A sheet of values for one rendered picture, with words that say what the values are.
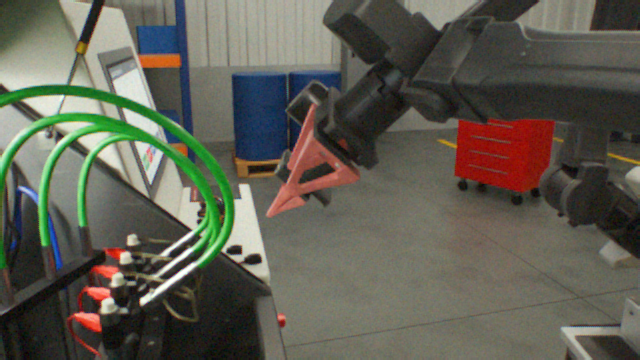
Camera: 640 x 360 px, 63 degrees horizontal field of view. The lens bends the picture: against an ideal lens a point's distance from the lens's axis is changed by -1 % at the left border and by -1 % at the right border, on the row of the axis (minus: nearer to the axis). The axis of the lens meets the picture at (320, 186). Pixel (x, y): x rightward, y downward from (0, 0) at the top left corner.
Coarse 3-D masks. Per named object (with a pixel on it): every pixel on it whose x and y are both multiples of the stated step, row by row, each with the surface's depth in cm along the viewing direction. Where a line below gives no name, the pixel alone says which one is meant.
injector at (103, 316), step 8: (104, 312) 72; (112, 312) 72; (104, 320) 72; (112, 320) 72; (120, 320) 73; (104, 328) 72; (112, 328) 72; (120, 328) 74; (104, 336) 73; (112, 336) 73; (120, 336) 74; (128, 336) 74; (136, 336) 75; (104, 344) 73; (112, 344) 73; (120, 344) 74; (128, 344) 74; (104, 352) 74; (112, 352) 73; (120, 352) 74
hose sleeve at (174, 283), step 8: (192, 264) 73; (184, 272) 73; (192, 272) 73; (168, 280) 73; (176, 280) 73; (184, 280) 73; (160, 288) 73; (168, 288) 73; (176, 288) 73; (152, 296) 73; (160, 296) 73
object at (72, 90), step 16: (0, 96) 62; (16, 96) 62; (32, 96) 63; (80, 96) 64; (96, 96) 64; (112, 96) 64; (144, 112) 66; (176, 128) 67; (192, 144) 68; (208, 160) 69; (224, 176) 70; (224, 192) 70; (224, 224) 72; (224, 240) 72; (208, 256) 73
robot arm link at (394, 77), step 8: (376, 64) 52; (384, 64) 51; (384, 72) 50; (392, 72) 50; (400, 72) 50; (384, 80) 51; (392, 80) 50; (400, 80) 50; (384, 88) 51; (392, 88) 50; (400, 88) 50; (400, 96) 51; (408, 104) 52
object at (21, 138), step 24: (48, 120) 71; (72, 120) 72; (96, 120) 72; (120, 120) 74; (0, 168) 72; (192, 168) 77; (0, 192) 73; (0, 216) 74; (216, 216) 80; (0, 240) 75; (0, 264) 75; (0, 288) 76
